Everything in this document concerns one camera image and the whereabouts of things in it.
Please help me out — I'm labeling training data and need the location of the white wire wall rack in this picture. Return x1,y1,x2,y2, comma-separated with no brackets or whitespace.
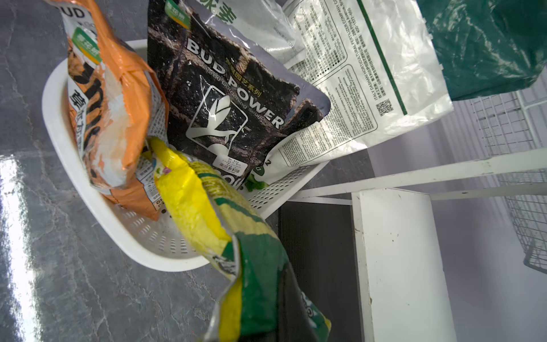
465,81,546,274

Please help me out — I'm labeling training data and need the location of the white fertilizer bag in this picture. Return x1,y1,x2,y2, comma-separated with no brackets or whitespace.
242,1,453,192

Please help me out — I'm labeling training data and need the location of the orange white small bag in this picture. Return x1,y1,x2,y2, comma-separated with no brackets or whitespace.
49,1,169,221

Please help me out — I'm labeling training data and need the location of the yellow green small bag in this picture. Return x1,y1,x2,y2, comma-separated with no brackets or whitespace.
148,138,331,341

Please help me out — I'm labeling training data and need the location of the green and white soil bag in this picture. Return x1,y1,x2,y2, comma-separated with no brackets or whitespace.
148,1,330,188

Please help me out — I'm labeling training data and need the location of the large dark green soil bag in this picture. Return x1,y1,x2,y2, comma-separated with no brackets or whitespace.
418,0,546,101

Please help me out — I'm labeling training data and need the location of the white two-tier shelf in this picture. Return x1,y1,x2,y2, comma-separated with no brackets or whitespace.
292,148,546,341

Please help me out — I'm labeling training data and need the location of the white perforated plastic basket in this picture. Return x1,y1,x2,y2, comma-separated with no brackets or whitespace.
42,58,329,272

